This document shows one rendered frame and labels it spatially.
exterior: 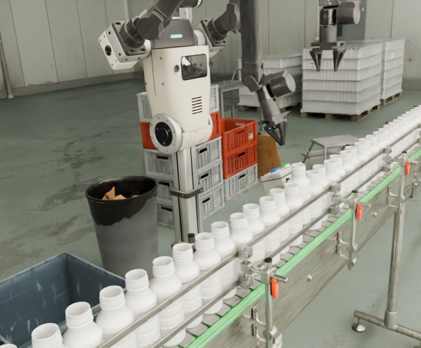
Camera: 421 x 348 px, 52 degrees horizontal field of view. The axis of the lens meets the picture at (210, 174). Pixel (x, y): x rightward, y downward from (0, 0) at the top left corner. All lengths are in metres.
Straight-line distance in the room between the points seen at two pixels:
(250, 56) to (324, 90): 6.29
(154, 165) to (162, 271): 2.81
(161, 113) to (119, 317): 1.05
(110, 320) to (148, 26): 0.94
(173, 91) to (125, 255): 1.44
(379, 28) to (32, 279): 10.70
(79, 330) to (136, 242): 2.06
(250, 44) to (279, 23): 11.25
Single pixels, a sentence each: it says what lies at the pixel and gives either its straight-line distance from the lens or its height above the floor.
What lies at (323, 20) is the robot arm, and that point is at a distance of 1.58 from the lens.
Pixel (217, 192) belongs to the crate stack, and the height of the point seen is 0.17.
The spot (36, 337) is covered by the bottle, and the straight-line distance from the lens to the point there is 0.70.
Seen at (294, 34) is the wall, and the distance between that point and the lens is 12.37.
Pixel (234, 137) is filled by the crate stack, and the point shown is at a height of 0.59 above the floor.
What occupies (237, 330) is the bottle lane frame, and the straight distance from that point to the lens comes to 0.98.
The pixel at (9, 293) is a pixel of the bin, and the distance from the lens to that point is 1.34.
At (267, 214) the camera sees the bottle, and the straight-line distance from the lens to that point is 1.04.
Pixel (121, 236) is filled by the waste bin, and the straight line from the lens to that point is 2.72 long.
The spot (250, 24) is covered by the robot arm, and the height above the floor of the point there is 1.56.
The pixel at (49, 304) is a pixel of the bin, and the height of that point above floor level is 0.81.
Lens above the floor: 1.55
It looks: 18 degrees down
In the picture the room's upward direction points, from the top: 3 degrees counter-clockwise
